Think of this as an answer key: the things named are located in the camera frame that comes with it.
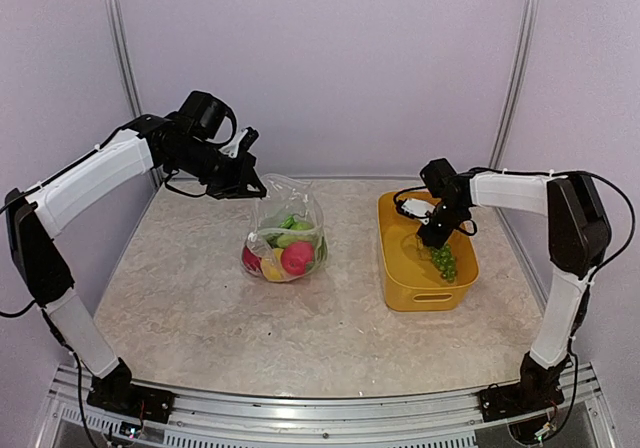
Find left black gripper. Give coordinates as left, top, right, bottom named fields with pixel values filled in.
left=168, top=138, right=267, bottom=199

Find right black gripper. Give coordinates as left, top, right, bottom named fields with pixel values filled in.
left=417, top=199, right=468, bottom=249

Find green toy grapes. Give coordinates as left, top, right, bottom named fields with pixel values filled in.
left=429, top=243, right=458, bottom=283

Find green toy apple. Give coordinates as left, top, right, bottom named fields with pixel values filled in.
left=266, top=233, right=302, bottom=249

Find clear zip top bag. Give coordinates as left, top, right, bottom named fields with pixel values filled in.
left=242, top=174, right=326, bottom=283

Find red toy tomato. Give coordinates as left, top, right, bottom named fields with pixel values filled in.
left=242, top=246, right=262, bottom=276

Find red toy apple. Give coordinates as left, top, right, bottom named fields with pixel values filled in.
left=280, top=241, right=315, bottom=276

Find yellow toy lemon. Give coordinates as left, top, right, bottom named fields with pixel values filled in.
left=260, top=248, right=285, bottom=282

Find green toy cucumber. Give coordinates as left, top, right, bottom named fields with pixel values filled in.
left=279, top=215, right=296, bottom=229

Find green toy pear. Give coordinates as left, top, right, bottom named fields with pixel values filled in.
left=290, top=220, right=315, bottom=234

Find orange toy carrot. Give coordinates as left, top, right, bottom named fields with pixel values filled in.
left=306, top=236, right=327, bottom=273

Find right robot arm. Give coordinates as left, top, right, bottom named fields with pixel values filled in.
left=418, top=158, right=616, bottom=412

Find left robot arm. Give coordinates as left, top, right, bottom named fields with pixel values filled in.
left=4, top=91, right=266, bottom=413

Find yellow plastic basket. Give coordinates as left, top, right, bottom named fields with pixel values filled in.
left=378, top=192, right=479, bottom=312

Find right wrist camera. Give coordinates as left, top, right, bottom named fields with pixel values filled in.
left=394, top=198, right=434, bottom=220

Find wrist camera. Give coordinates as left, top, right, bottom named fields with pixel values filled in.
left=219, top=127, right=259, bottom=159
left=394, top=198, right=434, bottom=220

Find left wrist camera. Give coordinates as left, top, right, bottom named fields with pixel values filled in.
left=219, top=127, right=259, bottom=159

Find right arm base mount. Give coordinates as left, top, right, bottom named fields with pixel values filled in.
left=477, top=382, right=565, bottom=422

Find aluminium front rail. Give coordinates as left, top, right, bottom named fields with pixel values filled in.
left=29, top=357, right=619, bottom=448

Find left aluminium frame post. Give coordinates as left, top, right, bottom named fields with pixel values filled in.
left=104, top=0, right=143, bottom=117

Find aluminium frame post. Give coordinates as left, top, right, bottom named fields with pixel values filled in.
left=104, top=0, right=143, bottom=117
left=487, top=0, right=544, bottom=172

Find right aluminium frame post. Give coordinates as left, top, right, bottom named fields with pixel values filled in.
left=487, top=0, right=544, bottom=172

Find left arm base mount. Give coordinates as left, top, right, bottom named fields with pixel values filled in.
left=87, top=384, right=176, bottom=424

